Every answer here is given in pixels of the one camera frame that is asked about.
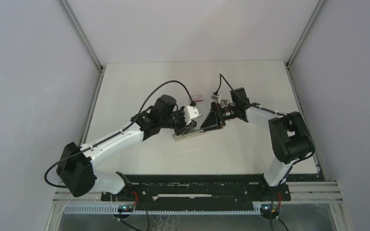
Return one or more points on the red white staple box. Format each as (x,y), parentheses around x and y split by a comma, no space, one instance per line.
(197,98)

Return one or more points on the right controller board with wires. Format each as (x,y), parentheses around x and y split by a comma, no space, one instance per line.
(272,211)

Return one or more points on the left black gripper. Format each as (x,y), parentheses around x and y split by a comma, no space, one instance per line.
(180,112)

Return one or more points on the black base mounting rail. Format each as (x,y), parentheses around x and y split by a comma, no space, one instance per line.
(200,193)

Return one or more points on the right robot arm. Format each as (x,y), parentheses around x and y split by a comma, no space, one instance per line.
(290,138)

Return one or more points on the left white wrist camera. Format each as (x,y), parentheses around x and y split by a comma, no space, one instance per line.
(190,113)

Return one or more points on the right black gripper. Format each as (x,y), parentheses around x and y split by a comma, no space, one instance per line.
(215,120)

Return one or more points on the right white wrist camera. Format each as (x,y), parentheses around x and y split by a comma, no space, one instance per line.
(216,97)

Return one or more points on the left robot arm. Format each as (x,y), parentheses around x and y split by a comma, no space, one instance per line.
(77,167)

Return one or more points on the controller board with wires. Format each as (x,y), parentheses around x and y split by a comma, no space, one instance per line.
(129,209)
(272,211)

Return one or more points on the left controller board with wires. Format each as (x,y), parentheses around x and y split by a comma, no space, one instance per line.
(129,209)

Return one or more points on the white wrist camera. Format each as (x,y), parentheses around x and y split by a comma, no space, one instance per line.
(190,113)
(216,97)

